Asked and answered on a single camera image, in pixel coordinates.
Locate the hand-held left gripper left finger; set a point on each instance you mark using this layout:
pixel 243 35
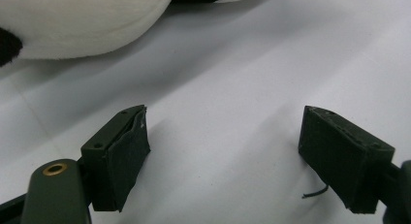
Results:
pixel 126 159

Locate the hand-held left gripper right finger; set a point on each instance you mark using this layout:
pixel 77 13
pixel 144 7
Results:
pixel 342 159

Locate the panda plush toy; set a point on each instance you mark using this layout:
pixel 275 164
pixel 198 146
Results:
pixel 80 23

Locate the light blue table mat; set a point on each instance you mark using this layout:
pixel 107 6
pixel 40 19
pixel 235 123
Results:
pixel 226 72

